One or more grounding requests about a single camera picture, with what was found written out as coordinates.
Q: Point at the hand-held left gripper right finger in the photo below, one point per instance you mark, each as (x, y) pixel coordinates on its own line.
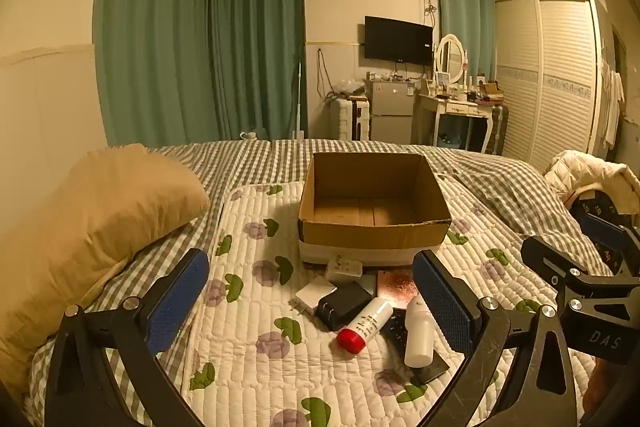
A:
(445, 302)

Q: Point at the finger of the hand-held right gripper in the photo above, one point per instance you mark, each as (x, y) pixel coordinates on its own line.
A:
(545, 257)
(602, 234)

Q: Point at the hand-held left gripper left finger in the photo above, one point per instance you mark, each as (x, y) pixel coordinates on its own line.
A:
(180, 302)

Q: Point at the white plastic bottle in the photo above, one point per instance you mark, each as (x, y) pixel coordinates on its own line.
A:
(419, 337)

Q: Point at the copper square card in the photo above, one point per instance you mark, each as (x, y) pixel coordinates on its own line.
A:
(395, 289)

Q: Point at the white tube with red cap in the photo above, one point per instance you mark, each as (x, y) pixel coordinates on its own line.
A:
(365, 324)

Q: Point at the cardboard box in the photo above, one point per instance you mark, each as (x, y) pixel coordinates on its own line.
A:
(370, 237)

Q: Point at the black charger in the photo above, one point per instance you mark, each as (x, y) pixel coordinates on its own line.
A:
(342, 304)

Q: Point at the white charger with prongs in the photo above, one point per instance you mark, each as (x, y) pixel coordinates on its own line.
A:
(312, 297)

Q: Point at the person's right hand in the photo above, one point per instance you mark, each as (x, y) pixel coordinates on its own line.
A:
(602, 387)

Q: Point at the dark printed garment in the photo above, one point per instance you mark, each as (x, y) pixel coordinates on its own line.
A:
(597, 207)

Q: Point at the white puffer jacket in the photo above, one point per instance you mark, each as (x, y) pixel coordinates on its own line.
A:
(590, 174)

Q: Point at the tan pillow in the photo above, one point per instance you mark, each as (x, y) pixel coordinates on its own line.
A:
(90, 232)

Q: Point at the white floral quilted mat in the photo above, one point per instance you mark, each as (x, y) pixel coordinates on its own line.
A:
(280, 367)

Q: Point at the hanging white towels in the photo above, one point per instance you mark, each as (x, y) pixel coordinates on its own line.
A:
(612, 107)

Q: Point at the dark silver suitcase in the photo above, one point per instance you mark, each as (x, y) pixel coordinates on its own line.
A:
(497, 129)

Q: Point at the teal basket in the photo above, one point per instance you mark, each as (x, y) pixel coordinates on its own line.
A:
(449, 141)

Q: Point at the white louvred wardrobe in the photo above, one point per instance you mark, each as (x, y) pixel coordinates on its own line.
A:
(560, 82)

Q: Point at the white dressing table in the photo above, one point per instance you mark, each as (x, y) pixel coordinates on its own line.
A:
(457, 108)

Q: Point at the silver small fridge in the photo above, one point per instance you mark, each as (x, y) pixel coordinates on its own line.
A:
(390, 112)

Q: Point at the white suitcase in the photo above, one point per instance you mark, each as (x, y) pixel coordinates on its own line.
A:
(350, 119)

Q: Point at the white oval vanity mirror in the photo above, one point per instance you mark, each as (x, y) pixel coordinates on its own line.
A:
(450, 57)

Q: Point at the white mop pole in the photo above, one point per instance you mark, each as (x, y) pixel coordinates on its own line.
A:
(299, 107)

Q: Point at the clear plastic bag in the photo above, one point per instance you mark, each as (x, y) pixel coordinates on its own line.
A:
(350, 87)

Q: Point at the narrow light green curtain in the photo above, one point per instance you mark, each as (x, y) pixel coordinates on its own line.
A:
(465, 22)

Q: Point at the wide green curtain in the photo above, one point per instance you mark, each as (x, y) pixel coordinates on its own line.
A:
(150, 47)

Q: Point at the green corner curtain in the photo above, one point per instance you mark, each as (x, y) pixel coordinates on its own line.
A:
(255, 47)

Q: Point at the black wall television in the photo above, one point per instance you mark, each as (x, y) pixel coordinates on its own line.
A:
(397, 41)

